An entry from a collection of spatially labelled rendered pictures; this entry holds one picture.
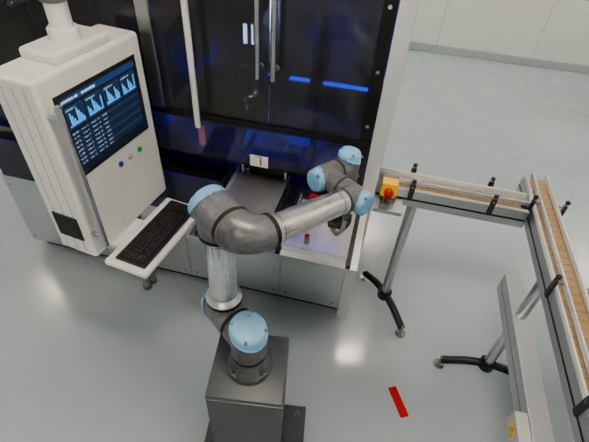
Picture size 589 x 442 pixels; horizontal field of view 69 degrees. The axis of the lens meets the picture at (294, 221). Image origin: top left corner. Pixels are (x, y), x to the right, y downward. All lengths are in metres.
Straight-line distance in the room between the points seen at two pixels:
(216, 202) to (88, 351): 1.71
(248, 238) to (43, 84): 0.82
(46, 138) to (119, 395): 1.38
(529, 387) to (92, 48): 2.05
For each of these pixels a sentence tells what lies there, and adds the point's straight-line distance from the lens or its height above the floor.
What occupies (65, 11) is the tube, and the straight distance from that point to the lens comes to 1.65.
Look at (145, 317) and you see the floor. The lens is 2.68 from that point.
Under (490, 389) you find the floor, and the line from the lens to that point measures 2.65.
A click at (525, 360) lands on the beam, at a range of 2.11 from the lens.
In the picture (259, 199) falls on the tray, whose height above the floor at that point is 0.88.
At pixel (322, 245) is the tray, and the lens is 1.75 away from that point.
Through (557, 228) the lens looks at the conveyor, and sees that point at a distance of 2.15.
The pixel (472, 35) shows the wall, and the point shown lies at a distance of 6.48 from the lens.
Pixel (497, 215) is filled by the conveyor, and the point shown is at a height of 0.89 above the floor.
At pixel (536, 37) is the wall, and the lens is 6.62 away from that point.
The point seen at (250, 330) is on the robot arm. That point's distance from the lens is 1.33.
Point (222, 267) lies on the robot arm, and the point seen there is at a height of 1.21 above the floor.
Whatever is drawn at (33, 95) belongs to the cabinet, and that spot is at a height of 1.51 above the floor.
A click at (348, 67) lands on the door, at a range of 1.67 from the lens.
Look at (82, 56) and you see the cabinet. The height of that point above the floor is 1.55.
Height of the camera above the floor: 2.13
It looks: 42 degrees down
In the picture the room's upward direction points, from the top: 4 degrees clockwise
